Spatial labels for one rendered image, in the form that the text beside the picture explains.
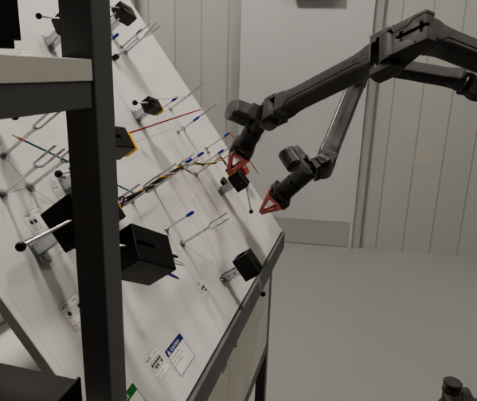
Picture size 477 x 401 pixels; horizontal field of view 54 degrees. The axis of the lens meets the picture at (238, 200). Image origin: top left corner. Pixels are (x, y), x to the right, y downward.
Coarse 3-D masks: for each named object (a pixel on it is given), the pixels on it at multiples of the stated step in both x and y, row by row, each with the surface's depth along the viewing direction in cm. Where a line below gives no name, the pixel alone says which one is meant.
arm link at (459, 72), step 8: (416, 64) 155; (424, 64) 155; (432, 64) 155; (408, 72) 155; (416, 72) 154; (424, 72) 154; (432, 72) 153; (440, 72) 153; (448, 72) 153; (456, 72) 152; (464, 72) 150; (472, 72) 148; (416, 80) 157; (424, 80) 156; (432, 80) 154; (440, 80) 153; (448, 80) 153; (456, 80) 151; (464, 80) 150; (456, 88) 154; (464, 88) 154; (472, 96) 153
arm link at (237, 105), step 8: (232, 104) 133; (240, 104) 130; (248, 104) 132; (256, 104) 133; (232, 112) 131; (240, 112) 131; (248, 112) 131; (256, 112) 132; (232, 120) 133; (240, 120) 133; (248, 120) 133; (256, 120) 132; (272, 120) 128; (264, 128) 133; (272, 128) 131
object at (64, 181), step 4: (68, 168) 85; (56, 172) 81; (60, 172) 81; (64, 172) 82; (68, 172) 82; (56, 176) 81; (60, 176) 81; (64, 176) 89; (68, 176) 87; (60, 180) 88; (64, 180) 87; (68, 180) 87; (60, 184) 88; (64, 184) 87; (68, 184) 87; (64, 188) 87; (68, 188) 87; (64, 192) 87; (68, 192) 88
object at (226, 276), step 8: (248, 248) 119; (240, 256) 116; (248, 256) 116; (240, 264) 116; (248, 264) 115; (256, 264) 117; (224, 272) 122; (232, 272) 119; (240, 272) 117; (248, 272) 116; (256, 272) 115; (224, 280) 119
